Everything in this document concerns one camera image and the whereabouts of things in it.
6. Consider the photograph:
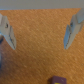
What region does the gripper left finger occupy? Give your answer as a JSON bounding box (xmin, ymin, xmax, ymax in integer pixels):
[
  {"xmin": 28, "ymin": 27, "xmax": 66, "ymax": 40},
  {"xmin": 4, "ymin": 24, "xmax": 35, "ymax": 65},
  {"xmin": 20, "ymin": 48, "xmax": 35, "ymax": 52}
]
[{"xmin": 0, "ymin": 13, "xmax": 17, "ymax": 51}]

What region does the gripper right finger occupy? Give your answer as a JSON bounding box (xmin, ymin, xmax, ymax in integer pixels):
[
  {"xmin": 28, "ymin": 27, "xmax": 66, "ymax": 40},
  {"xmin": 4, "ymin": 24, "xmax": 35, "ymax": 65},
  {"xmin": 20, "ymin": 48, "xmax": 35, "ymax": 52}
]
[{"xmin": 63, "ymin": 9, "xmax": 84, "ymax": 51}]

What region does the purple block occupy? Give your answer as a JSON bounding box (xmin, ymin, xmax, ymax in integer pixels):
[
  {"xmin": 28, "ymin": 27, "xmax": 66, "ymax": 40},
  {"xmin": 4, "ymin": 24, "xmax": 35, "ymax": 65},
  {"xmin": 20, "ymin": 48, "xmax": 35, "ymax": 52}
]
[{"xmin": 49, "ymin": 76, "xmax": 70, "ymax": 84}]

